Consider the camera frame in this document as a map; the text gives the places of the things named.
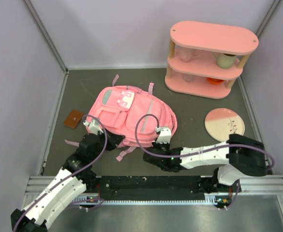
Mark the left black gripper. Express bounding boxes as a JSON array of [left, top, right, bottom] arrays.
[[89, 127, 125, 161]]

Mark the pink student backpack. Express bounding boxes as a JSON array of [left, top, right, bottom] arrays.
[[65, 74, 178, 162]]

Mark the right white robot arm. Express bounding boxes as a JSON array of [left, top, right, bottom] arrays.
[[143, 134, 268, 193]]

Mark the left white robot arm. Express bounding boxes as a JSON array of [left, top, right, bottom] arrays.
[[11, 131, 125, 232]]

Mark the brown leather card wallet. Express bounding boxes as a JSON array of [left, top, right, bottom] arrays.
[[63, 110, 83, 129]]

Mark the pink white floral plate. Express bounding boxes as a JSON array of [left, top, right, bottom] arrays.
[[204, 108, 245, 142]]

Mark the clear glass on shelf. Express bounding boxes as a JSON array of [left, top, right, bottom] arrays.
[[183, 73, 194, 83]]

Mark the orange bowl on shelf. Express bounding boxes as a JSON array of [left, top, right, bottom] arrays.
[[207, 77, 224, 85]]

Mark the pink cup on shelf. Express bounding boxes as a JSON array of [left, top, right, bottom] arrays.
[[179, 47, 195, 62]]

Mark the pink three-tier shelf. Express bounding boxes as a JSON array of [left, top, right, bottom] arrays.
[[165, 21, 259, 99]]

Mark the green mug on shelf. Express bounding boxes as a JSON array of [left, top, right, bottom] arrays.
[[212, 52, 237, 69]]

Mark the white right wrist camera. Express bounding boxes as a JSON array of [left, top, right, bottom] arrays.
[[155, 127, 172, 144]]

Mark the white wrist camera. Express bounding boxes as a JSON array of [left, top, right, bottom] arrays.
[[155, 127, 172, 144], [83, 119, 103, 135]]

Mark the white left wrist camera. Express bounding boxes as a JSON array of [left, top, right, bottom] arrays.
[[83, 119, 103, 135]]

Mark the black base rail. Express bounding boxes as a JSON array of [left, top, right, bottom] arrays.
[[85, 176, 237, 201]]

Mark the grey slotted cable duct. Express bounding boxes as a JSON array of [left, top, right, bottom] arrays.
[[69, 194, 231, 206]]

